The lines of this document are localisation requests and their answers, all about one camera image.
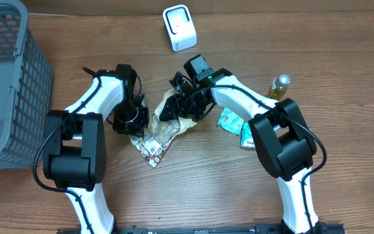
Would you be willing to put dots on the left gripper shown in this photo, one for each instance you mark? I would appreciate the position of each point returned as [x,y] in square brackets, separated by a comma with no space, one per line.
[137,129]

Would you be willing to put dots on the white barcode scanner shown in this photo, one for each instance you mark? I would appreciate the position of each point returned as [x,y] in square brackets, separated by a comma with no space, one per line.
[180,27]

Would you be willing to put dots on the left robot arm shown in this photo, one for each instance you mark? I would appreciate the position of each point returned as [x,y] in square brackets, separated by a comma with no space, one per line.
[74,147]

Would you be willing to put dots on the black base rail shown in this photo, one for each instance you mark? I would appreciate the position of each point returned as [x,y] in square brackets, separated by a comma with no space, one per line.
[322,228]

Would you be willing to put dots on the grey plastic mesh basket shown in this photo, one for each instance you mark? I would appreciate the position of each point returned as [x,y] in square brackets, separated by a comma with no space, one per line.
[26,83]

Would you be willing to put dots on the small teal white packet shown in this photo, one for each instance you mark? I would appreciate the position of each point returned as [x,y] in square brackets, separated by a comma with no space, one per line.
[246,137]

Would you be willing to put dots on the brown Pantree snack pouch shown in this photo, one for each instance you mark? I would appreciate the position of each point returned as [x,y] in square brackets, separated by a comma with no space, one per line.
[159,135]

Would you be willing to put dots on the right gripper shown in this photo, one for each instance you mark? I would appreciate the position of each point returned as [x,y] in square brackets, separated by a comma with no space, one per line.
[180,110]

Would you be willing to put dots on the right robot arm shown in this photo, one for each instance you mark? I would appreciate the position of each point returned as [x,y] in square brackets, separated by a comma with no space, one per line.
[284,145]

